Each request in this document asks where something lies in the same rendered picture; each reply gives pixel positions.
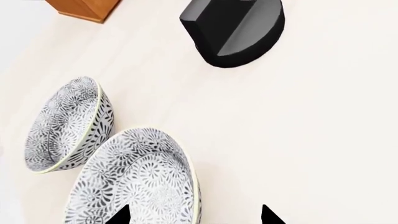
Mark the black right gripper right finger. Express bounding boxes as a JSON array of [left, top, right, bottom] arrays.
[[261, 203, 287, 224]]

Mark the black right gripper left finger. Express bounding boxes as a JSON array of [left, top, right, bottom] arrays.
[[106, 203, 132, 224]]

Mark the black floral patterned bowl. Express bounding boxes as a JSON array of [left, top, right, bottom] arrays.
[[24, 75, 115, 175], [64, 127, 202, 224]]

